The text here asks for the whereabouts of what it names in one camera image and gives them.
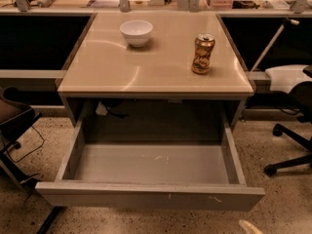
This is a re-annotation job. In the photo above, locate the white ceramic bowl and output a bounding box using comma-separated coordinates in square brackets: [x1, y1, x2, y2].
[120, 20, 153, 47]

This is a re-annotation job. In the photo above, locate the white stick with black tip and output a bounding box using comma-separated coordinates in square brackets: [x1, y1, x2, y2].
[251, 18, 300, 72]

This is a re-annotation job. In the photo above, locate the grey top drawer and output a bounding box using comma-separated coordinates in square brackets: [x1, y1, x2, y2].
[36, 100, 264, 212]

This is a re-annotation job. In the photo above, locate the black office chair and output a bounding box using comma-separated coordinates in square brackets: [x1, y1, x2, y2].
[263, 64, 312, 177]

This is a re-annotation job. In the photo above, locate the beige top drawer cabinet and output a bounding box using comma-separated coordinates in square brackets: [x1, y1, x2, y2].
[58, 11, 254, 104]

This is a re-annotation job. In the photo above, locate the black cable on floor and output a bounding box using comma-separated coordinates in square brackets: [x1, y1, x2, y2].
[6, 124, 46, 164]

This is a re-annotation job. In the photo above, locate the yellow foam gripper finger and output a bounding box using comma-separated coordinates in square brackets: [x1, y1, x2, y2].
[239, 219, 263, 234]

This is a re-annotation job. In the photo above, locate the black stand left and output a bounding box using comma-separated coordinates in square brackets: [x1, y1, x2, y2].
[0, 87, 42, 195]

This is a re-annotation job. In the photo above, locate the crushed gold soda can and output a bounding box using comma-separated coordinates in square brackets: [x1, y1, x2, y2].
[191, 33, 215, 75]

